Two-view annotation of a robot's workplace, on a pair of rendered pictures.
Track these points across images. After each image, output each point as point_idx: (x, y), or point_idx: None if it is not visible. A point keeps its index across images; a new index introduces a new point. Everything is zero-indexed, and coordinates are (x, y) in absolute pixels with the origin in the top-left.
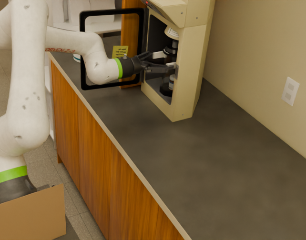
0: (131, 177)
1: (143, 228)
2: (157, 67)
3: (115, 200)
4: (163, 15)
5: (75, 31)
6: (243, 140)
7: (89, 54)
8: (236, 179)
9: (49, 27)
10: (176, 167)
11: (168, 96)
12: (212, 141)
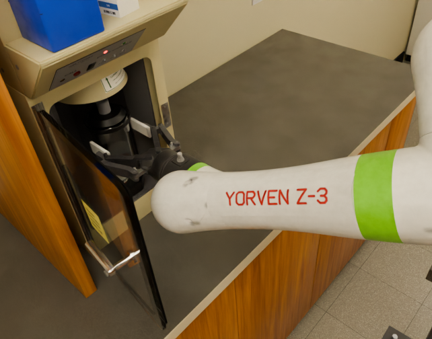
0: (282, 239)
1: (305, 249)
2: (166, 134)
3: (252, 322)
4: (140, 40)
5: (212, 184)
6: (188, 120)
7: None
8: (268, 114)
9: (315, 163)
10: (283, 158)
11: (145, 183)
12: (207, 141)
